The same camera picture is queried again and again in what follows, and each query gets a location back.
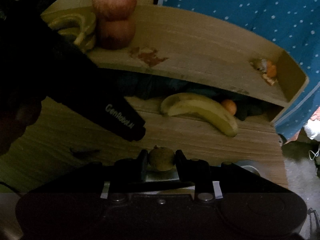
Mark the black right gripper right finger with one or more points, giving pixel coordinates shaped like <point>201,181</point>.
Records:
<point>196,172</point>

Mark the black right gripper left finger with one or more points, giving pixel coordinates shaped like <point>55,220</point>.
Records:
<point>127,176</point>

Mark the brown kiwi fruit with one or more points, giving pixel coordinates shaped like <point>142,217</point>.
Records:
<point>161,158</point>

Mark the yellow banana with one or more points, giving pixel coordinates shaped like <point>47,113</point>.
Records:
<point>208,109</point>

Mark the metal tray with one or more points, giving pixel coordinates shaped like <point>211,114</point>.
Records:
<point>154,175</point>

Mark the banana bunch on shelf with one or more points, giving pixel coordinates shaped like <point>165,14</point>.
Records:
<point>78,27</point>

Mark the small orange under shelf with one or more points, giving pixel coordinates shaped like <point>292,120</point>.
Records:
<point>230,106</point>

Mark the red apple top shelf lower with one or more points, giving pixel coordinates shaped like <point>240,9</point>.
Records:
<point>116,34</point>

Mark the red apple shelf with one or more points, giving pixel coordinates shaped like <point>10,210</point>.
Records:
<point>114,10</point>
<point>116,34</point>

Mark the red apple top shelf upper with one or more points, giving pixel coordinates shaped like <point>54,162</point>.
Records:
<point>114,10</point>

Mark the wooden desk shelf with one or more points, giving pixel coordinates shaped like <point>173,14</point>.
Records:
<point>189,46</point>

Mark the white plastic bag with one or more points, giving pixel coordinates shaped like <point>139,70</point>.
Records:
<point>312,129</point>

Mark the orange peel scraps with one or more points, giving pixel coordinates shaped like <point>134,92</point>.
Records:
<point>267,69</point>

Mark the blue dotted fabric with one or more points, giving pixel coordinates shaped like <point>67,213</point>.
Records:
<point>291,24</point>

